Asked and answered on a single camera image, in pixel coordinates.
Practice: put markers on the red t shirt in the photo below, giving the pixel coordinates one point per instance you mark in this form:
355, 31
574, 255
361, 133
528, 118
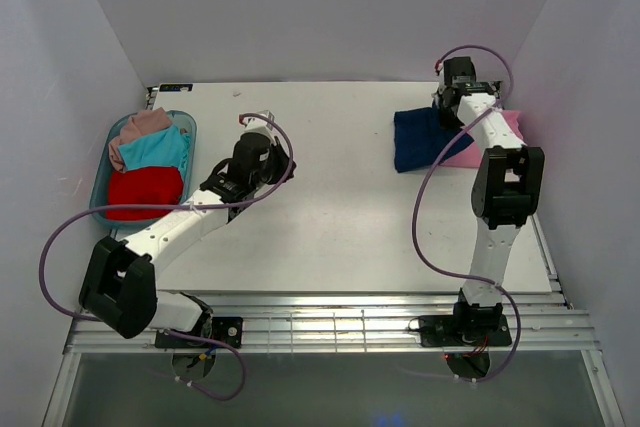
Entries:
157, 185

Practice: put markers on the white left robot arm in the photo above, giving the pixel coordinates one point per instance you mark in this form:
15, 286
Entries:
120, 287

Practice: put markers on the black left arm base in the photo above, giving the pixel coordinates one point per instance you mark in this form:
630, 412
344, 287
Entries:
221, 328

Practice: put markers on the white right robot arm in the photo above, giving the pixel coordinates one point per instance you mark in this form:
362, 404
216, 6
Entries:
505, 193

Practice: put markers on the beige t shirt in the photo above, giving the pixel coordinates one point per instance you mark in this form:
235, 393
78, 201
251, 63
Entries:
140, 124

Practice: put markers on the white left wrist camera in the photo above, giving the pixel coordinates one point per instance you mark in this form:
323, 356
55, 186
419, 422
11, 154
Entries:
261, 124

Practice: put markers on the folded pink t shirt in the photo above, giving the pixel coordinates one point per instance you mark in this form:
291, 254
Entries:
471, 156

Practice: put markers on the aluminium front rail frame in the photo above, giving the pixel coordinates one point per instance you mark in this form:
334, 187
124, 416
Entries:
386, 323

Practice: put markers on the dark blue t shirt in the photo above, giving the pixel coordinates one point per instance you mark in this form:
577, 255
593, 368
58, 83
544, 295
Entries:
419, 139

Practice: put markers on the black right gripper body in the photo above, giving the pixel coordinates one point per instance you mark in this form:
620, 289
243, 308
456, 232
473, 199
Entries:
446, 115

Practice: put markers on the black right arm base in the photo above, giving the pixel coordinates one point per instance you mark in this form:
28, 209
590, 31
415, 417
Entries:
443, 331

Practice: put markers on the teal plastic tray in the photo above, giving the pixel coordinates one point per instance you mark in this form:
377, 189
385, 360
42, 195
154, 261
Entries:
136, 216

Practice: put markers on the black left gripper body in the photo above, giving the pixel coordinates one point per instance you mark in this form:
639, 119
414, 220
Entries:
276, 168

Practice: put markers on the light blue t shirt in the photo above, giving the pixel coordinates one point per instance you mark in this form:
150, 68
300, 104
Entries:
169, 147

